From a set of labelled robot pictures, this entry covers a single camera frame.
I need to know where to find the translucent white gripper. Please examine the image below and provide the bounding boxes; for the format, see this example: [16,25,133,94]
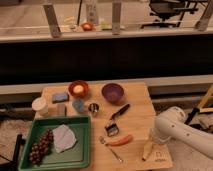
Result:
[150,128,167,144]

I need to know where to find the yellow banana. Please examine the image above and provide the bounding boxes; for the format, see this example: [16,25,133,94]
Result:
[142,141,153,161]

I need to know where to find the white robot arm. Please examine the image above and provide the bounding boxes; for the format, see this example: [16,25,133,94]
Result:
[150,106,213,160]

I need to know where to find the purple bowl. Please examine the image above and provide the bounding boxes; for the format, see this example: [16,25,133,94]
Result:
[101,83,124,103]

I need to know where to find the orange bowl with egg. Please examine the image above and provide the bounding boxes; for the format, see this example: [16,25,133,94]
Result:
[68,80,89,98]

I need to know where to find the orange carrot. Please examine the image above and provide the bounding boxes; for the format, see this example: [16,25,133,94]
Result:
[107,135,133,146]

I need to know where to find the wooden table board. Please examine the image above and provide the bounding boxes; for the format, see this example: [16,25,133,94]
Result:
[33,82,174,171]

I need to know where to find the metal fork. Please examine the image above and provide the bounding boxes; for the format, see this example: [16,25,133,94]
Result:
[99,136,124,163]

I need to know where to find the small metal cup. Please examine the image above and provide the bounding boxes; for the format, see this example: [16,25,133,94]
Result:
[88,103,99,116]

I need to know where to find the green plastic tray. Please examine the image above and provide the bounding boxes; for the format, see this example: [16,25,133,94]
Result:
[19,116,91,171]

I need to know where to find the blue cup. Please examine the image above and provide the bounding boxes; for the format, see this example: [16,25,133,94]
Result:
[72,98,85,114]

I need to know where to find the grey folded cloth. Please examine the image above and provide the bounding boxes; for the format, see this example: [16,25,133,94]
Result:
[53,125,77,153]

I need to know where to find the small wooden block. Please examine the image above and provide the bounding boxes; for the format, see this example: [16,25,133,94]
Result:
[57,104,67,116]

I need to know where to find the blue sponge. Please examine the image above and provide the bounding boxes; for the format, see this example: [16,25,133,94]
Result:
[52,92,69,103]

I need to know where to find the bunch of dark grapes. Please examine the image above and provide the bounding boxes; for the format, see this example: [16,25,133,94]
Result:
[29,130,53,165]

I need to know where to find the black office chair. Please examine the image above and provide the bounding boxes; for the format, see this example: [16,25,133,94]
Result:
[141,0,208,28]

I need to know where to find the orange object on shelf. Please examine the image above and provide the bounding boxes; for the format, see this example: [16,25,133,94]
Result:
[81,22,94,31]

